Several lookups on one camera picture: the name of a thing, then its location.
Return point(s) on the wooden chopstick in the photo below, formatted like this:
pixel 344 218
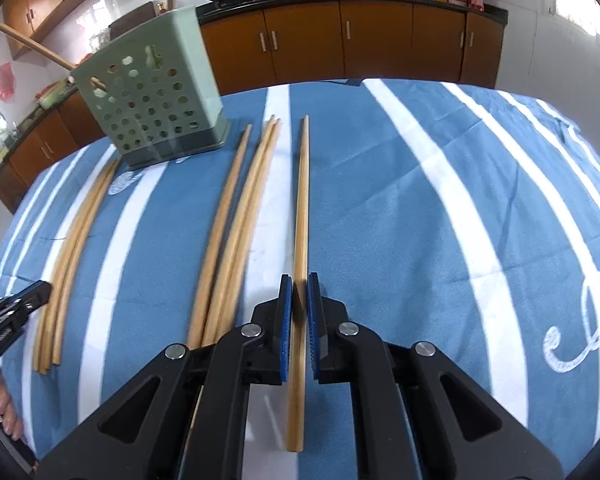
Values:
pixel 300 210
pixel 256 210
pixel 225 220
pixel 35 45
pixel 81 260
pixel 244 210
pixel 75 255
pixel 87 265

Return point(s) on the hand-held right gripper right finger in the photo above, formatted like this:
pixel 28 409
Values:
pixel 314 330

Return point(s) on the dark brown cutting board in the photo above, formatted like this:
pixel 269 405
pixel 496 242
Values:
pixel 127 24

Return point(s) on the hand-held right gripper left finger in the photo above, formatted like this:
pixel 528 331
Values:
pixel 284 330

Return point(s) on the red bag hanging on wall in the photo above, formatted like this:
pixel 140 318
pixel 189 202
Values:
pixel 2 80

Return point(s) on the blue white striped tablecloth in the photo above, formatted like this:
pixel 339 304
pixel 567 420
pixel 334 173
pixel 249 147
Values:
pixel 405 210

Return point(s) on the green perforated utensil holder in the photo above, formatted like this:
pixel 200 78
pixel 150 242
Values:
pixel 155 105

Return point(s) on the person's left hand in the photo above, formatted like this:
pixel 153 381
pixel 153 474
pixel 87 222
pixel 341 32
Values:
pixel 7 405

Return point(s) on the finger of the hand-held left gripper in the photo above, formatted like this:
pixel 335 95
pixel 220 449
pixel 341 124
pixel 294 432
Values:
pixel 25 297

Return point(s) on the wooden lower kitchen cabinets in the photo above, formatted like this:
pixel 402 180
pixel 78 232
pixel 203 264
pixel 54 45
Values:
pixel 380 40

